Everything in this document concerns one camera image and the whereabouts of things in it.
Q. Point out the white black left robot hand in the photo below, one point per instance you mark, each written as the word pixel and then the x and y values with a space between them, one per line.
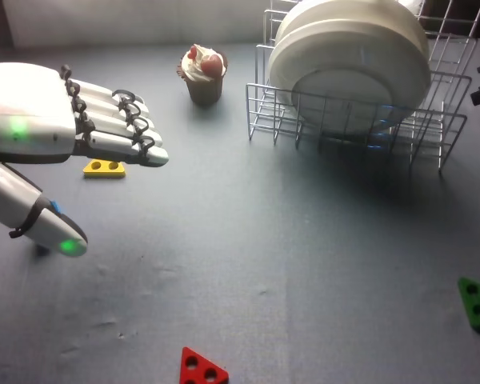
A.
pixel 24 108

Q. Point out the white plate small ginkgo prints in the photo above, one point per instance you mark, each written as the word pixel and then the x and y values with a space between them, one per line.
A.
pixel 344 92

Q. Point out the yellow triangle block three holes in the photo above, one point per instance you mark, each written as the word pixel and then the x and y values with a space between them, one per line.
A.
pixel 104 170

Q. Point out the blue hexagonal prism block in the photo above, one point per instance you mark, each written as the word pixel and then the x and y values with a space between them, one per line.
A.
pixel 56 207

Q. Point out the white backdrop sheet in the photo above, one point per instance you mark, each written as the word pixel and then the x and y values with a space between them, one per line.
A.
pixel 104 20

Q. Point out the cupcake with cream and strawberries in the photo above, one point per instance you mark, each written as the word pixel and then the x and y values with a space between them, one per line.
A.
pixel 204 76

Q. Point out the red triangle block three holes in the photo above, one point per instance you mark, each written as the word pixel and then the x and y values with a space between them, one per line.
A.
pixel 196 370

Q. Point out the green triangle block three holes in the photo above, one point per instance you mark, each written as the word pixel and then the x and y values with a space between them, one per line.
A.
pixel 478 298

